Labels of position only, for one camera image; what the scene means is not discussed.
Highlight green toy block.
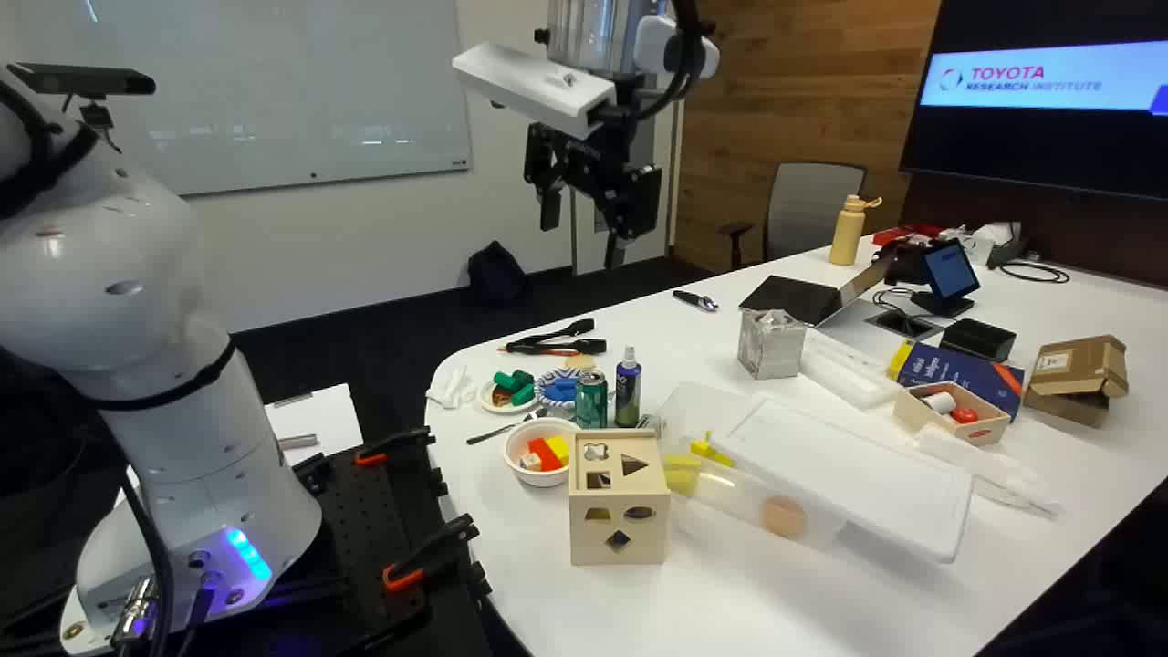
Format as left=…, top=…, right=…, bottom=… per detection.
left=487, top=367, right=541, bottom=408

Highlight yellow water bottle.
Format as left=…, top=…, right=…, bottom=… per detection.
left=828, top=191, right=885, bottom=270

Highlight small black box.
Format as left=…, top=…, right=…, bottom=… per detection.
left=938, top=314, right=1020, bottom=366

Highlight red toy block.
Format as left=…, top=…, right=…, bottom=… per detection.
left=525, top=438, right=569, bottom=474

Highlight green can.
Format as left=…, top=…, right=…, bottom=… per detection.
left=574, top=367, right=612, bottom=432

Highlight clear plastic tube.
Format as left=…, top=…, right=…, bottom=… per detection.
left=798, top=328, right=912, bottom=412

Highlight black cable loop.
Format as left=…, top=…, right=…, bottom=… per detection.
left=995, top=255, right=1076, bottom=288

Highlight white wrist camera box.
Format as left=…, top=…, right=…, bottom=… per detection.
left=450, top=39, right=621, bottom=141

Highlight whiteboard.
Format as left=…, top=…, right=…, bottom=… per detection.
left=0, top=0, right=478, bottom=202

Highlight silver metal cube container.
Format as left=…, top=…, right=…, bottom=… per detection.
left=733, top=307, right=809, bottom=383

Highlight wall television screen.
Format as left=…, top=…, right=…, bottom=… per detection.
left=896, top=0, right=1168, bottom=203

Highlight blue box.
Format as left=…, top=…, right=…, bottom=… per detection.
left=884, top=335, right=1030, bottom=424

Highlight round wooden disc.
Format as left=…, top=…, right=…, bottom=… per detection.
left=755, top=494, right=809, bottom=542

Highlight metal spoon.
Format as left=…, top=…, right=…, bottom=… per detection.
left=463, top=408, right=549, bottom=450

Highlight grey office chair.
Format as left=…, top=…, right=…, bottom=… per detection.
left=722, top=161, right=872, bottom=273

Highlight black orange clamp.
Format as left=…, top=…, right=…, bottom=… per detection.
left=377, top=511, right=483, bottom=598
left=349, top=424, right=438, bottom=474

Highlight black bag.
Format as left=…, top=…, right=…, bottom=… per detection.
left=463, top=236, right=534, bottom=311

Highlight black camera on stand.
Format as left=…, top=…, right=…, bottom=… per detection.
left=3, top=57, right=160, bottom=152

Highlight cardboard box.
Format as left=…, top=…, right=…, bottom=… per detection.
left=1020, top=333, right=1133, bottom=432

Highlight blue patterned bowl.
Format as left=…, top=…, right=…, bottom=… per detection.
left=534, top=366, right=588, bottom=421

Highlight blue bottle with black cap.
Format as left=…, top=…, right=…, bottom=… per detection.
left=610, top=341, right=646, bottom=432

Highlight clear plastic container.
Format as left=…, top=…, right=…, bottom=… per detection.
left=652, top=379, right=851, bottom=556

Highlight small wooden tray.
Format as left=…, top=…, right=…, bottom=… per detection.
left=891, top=379, right=1014, bottom=450

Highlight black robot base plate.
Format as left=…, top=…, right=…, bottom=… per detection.
left=270, top=428, right=495, bottom=657

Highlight white paper sheet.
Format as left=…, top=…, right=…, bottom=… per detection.
left=257, top=379, right=367, bottom=467

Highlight white bowl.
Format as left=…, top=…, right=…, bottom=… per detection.
left=498, top=412, right=585, bottom=494

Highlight black marker pen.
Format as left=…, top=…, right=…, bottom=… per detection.
left=666, top=284, right=722, bottom=316

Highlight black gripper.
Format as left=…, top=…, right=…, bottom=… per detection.
left=521, top=115, right=666, bottom=273

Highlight wooden shape sorter box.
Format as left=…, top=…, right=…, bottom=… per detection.
left=565, top=424, right=675, bottom=568

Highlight small black tablet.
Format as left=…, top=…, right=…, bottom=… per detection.
left=910, top=236, right=984, bottom=320

